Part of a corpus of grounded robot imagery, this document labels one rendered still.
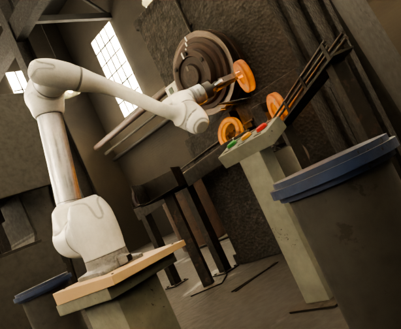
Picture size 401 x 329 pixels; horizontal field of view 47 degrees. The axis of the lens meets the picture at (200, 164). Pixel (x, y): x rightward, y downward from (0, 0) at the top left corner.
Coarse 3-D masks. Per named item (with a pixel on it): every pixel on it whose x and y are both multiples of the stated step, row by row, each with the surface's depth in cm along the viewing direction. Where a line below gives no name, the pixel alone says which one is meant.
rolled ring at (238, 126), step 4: (224, 120) 265; (228, 120) 262; (232, 120) 260; (236, 120) 258; (220, 124) 267; (224, 124) 265; (228, 124) 266; (236, 124) 257; (240, 124) 257; (220, 128) 267; (224, 128) 267; (236, 128) 257; (240, 128) 256; (220, 132) 267; (224, 132) 268; (236, 132) 257; (240, 132) 255; (220, 136) 267; (224, 136) 268; (220, 140) 267; (224, 140) 265
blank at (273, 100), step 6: (270, 96) 208; (276, 96) 205; (270, 102) 211; (276, 102) 205; (270, 108) 214; (276, 108) 214; (282, 108) 203; (270, 114) 217; (282, 114) 204; (282, 120) 207
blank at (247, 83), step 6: (240, 60) 208; (234, 66) 212; (240, 66) 205; (246, 66) 204; (246, 72) 204; (240, 78) 214; (246, 78) 205; (252, 78) 205; (240, 84) 216; (246, 84) 209; (252, 84) 206; (246, 90) 213; (252, 90) 211
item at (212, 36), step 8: (192, 32) 256; (200, 32) 251; (208, 32) 248; (184, 40) 261; (216, 40) 245; (224, 40) 246; (224, 48) 243; (232, 48) 246; (176, 56) 269; (232, 56) 242; (232, 64) 242; (232, 72) 244; (232, 88) 247; (232, 96) 249; (208, 112) 263; (216, 112) 259
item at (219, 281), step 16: (160, 176) 285; (176, 176) 266; (144, 192) 284; (160, 192) 285; (176, 192) 283; (176, 208) 270; (176, 224) 270; (192, 240) 268; (192, 256) 268; (208, 272) 268; (208, 288) 260
